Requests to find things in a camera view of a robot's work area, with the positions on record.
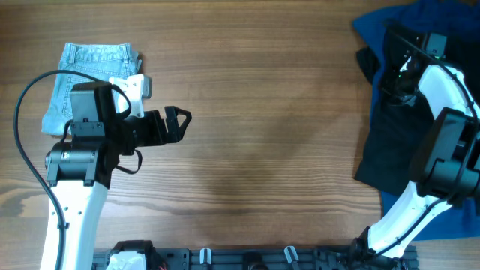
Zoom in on black shorts garment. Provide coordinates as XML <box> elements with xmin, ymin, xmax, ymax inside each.
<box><xmin>355</xmin><ymin>20</ymin><xmax>479</xmax><ymax>207</ymax></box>

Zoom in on folded light blue jeans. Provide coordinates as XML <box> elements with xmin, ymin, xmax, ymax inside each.
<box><xmin>40</xmin><ymin>42</ymin><xmax>143</xmax><ymax>137</ymax></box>

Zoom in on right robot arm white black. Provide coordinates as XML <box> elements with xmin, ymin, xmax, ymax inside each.
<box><xmin>365</xmin><ymin>26</ymin><xmax>479</xmax><ymax>259</ymax></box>

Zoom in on blue garment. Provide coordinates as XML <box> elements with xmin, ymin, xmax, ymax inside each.
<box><xmin>352</xmin><ymin>0</ymin><xmax>480</xmax><ymax>241</ymax></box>

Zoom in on black mounting rail base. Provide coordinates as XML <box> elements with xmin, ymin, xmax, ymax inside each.
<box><xmin>91</xmin><ymin>240</ymin><xmax>419</xmax><ymax>270</ymax></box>

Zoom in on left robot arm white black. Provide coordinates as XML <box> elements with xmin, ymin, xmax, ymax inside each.
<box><xmin>40</xmin><ymin>82</ymin><xmax>192</xmax><ymax>269</ymax></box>

